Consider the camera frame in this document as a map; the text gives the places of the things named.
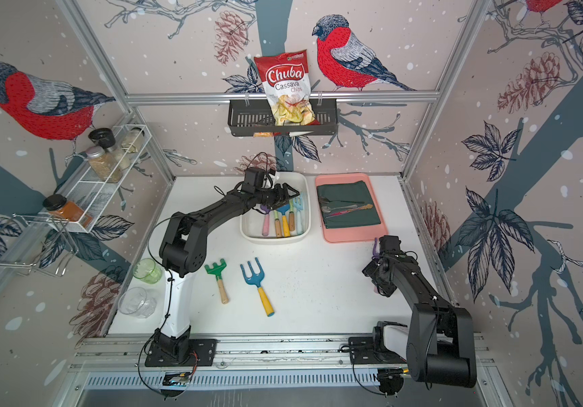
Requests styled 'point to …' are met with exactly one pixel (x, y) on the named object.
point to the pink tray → (352, 233)
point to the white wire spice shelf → (81, 199)
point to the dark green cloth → (353, 192)
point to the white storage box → (251, 222)
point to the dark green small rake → (217, 270)
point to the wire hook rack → (35, 244)
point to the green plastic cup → (147, 270)
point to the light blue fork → (298, 205)
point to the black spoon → (324, 200)
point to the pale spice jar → (132, 140)
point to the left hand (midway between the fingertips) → (299, 192)
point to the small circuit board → (176, 379)
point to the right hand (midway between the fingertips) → (372, 275)
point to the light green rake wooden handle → (277, 225)
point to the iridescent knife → (363, 207)
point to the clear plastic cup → (136, 300)
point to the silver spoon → (327, 209)
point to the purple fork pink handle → (266, 220)
